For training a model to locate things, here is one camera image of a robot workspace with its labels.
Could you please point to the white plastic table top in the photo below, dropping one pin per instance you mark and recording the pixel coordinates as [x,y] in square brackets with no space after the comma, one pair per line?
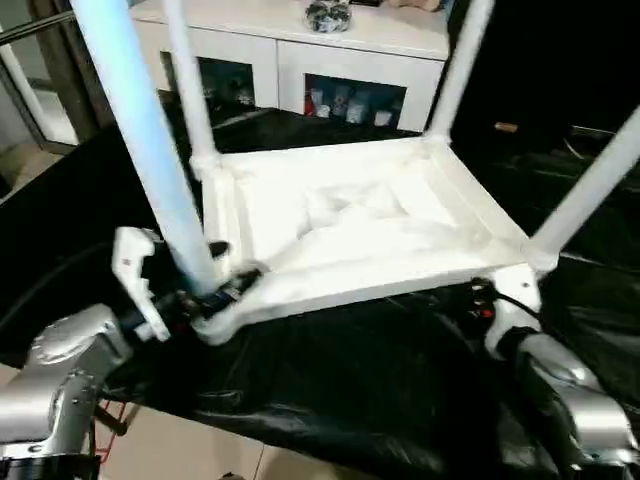
[375,250]

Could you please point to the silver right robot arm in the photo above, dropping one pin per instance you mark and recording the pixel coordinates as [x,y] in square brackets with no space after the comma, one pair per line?
[575,390]

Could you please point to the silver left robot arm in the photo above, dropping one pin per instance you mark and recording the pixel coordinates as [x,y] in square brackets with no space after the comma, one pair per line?
[65,360]

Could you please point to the black plastic mat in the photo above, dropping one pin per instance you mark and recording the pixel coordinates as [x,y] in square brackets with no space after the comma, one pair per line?
[350,380]

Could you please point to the red and white bottle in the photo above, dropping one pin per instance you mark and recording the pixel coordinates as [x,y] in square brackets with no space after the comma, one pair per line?
[311,106]

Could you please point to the small yellow label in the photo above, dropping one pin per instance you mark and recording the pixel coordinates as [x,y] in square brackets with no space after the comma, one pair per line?
[506,126]

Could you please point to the grey flat bar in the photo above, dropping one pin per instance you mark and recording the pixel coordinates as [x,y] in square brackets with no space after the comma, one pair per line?
[595,130]

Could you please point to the white cup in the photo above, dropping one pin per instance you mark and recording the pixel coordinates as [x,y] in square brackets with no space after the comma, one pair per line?
[383,118]

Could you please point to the grey brown curtain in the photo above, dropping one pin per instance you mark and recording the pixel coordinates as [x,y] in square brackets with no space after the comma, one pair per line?
[75,90]

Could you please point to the white sideboard cabinet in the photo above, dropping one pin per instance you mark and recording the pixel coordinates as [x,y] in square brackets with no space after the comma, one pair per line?
[350,55]

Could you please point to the white round pipe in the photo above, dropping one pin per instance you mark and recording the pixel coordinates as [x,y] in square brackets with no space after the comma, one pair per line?
[25,100]

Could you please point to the clear bag of dark items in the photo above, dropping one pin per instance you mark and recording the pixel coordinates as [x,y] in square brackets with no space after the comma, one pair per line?
[327,15]

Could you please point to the grey metal pole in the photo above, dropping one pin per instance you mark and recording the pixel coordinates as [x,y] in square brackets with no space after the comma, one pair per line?
[35,29]

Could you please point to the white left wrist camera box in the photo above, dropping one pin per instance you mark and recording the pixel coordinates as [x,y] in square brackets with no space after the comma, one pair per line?
[130,255]

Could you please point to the black metal stand frame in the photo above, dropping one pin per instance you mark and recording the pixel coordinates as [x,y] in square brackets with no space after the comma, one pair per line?
[117,425]

